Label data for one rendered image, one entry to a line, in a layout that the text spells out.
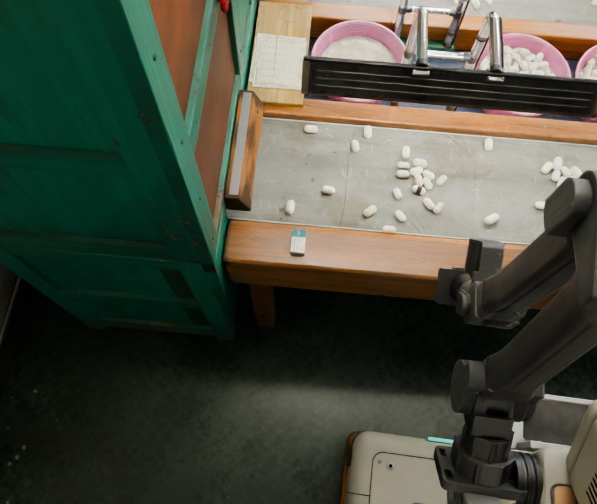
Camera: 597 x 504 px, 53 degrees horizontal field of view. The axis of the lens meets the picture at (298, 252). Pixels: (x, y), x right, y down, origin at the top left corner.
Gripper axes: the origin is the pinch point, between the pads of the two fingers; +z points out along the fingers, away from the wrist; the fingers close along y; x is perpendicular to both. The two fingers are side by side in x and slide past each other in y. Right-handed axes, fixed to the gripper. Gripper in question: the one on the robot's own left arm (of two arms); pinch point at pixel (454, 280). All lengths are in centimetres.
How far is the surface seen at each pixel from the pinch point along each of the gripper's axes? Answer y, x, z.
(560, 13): -35, -71, 67
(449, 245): -4.4, -3.9, 28.6
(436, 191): -1.2, -16.4, 38.1
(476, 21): -10, -65, 61
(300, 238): 31.5, -1.7, 25.2
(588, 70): -42, -54, 58
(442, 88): 5.8, -37.5, 10.6
